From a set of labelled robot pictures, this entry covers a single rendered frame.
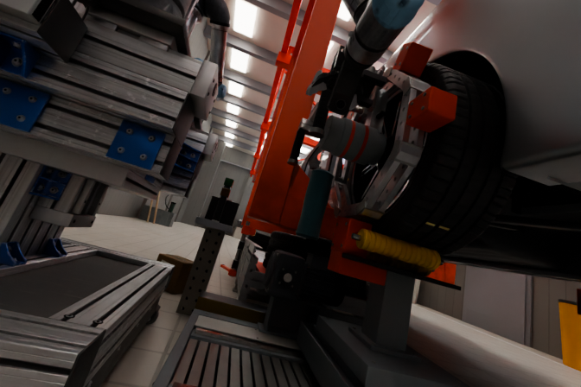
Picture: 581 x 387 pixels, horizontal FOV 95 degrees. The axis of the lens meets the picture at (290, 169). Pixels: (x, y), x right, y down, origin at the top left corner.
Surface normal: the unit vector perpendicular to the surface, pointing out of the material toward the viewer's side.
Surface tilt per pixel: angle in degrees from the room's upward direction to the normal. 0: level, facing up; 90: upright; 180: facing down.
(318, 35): 90
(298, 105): 90
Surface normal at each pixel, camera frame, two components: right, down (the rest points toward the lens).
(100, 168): 0.26, -0.20
